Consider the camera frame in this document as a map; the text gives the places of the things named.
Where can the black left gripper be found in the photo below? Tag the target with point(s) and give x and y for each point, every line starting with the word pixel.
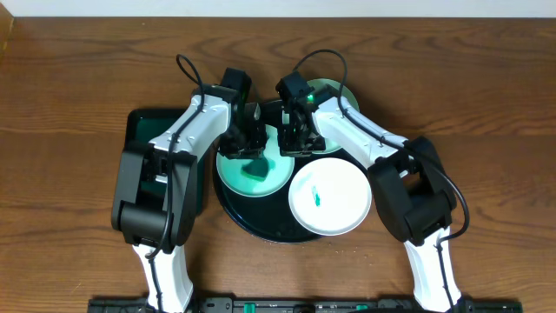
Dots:
pixel 248 145

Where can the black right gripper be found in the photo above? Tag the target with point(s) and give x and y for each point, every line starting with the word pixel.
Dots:
pixel 287 148

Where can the green sponge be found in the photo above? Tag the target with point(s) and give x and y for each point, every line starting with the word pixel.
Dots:
pixel 258 169

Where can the white plate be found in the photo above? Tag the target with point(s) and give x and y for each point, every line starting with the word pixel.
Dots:
pixel 330 196

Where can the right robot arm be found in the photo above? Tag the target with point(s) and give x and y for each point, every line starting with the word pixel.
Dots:
pixel 414 196

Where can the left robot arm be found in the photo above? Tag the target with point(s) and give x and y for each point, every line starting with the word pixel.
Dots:
pixel 156 196

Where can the round black tray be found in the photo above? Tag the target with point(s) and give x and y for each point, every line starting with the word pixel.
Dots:
pixel 269 217

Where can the rectangular black tray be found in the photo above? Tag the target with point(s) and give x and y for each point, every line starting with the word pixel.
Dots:
pixel 147 123

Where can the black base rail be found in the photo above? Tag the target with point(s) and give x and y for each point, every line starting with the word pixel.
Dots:
pixel 228 305

